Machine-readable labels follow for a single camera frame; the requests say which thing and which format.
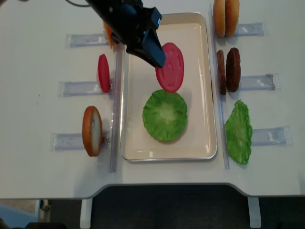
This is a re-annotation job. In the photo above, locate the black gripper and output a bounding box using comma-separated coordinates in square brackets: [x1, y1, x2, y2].
[90, 0, 166, 67]

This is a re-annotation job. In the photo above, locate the red tomato slice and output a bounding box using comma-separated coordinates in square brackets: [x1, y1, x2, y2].
[155, 42, 184, 93]
[98, 54, 111, 94]

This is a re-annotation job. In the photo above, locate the orange cheese slice outer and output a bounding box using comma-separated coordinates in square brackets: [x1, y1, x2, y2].
[103, 22, 113, 49]

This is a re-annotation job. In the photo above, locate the red tomato slice in rack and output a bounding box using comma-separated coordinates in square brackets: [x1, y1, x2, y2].
[98, 54, 111, 94]

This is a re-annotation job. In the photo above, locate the green lettuce leaf on bun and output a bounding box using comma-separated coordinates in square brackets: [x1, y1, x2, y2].
[142, 90, 188, 142]

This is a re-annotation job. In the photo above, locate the brown meat patty inner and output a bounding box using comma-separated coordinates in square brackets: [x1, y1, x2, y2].
[217, 50, 226, 95]

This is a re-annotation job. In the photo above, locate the brown meat patty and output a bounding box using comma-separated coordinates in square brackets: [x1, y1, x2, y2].
[217, 50, 226, 95]
[226, 47, 241, 92]

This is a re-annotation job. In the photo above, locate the brown meat patty outer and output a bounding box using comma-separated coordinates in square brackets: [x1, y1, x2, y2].
[226, 47, 241, 92]

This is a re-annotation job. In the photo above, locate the bread bun slice left rack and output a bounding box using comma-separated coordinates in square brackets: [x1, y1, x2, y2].
[82, 106, 102, 156]

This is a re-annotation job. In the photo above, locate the green lettuce leaf right rack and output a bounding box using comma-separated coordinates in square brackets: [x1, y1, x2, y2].
[225, 100, 253, 165]

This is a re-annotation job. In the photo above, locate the white metal tray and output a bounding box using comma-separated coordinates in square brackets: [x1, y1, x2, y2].
[120, 12, 217, 162]

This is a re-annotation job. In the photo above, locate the tan bun slice inner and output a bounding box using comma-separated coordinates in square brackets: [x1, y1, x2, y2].
[213, 0, 225, 37]

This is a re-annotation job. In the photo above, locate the tan bun slice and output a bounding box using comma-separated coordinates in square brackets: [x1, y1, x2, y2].
[225, 0, 240, 37]
[213, 0, 225, 37]

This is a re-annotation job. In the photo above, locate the tan bun slice outer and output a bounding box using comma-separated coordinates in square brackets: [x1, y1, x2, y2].
[225, 0, 240, 37]

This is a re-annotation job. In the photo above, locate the clear acrylic left rack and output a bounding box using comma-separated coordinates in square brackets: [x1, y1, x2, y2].
[50, 31, 124, 173]

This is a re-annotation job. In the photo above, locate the clear acrylic rack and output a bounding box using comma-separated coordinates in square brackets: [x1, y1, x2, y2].
[209, 5, 293, 169]
[50, 31, 124, 173]

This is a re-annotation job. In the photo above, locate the clear acrylic right rack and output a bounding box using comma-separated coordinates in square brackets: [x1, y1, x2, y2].
[209, 5, 293, 169]

